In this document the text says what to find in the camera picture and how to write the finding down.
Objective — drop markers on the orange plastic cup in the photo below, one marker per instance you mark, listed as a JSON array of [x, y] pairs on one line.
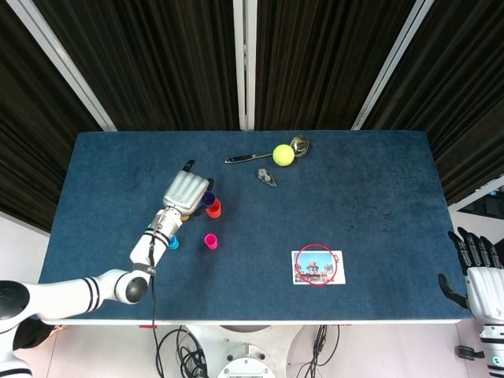
[[214, 212]]

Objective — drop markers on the dark blue plastic cup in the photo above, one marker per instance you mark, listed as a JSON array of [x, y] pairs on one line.
[[208, 199]]

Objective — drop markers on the light blue plastic cup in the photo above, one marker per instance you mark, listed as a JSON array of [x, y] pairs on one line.
[[174, 243]]

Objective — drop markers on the pink plastic cup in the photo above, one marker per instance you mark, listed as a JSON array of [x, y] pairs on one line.
[[211, 241]]

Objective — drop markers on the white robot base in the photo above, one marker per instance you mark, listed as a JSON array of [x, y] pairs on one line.
[[246, 366]]

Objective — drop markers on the black device with blue light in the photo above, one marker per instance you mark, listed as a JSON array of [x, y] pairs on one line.
[[492, 202]]

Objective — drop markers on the building photo postcard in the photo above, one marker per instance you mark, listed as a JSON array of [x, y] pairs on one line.
[[315, 267]]

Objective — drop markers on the white frame post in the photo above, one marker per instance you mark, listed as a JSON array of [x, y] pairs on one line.
[[239, 59], [392, 59], [58, 55]]

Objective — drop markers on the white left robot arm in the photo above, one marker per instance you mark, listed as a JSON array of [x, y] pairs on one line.
[[59, 299]]

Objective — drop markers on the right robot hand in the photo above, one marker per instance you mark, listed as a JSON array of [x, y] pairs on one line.
[[488, 291]]

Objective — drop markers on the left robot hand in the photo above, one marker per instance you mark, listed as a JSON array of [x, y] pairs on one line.
[[185, 193]]

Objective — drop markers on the yellow tennis ball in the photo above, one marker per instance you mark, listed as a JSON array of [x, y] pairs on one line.
[[284, 155]]

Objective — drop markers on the yellow plastic cup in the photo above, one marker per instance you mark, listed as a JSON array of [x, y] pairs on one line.
[[184, 216]]

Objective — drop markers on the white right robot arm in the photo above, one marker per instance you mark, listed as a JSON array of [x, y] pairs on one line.
[[494, 350]]

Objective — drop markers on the dark pleated curtain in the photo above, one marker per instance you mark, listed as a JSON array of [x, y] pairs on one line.
[[31, 118], [157, 59], [464, 98], [315, 59]]

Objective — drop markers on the black bracket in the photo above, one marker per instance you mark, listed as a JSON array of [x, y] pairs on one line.
[[468, 351]]

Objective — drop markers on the blue table cloth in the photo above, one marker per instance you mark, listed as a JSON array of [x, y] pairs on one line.
[[275, 220]]

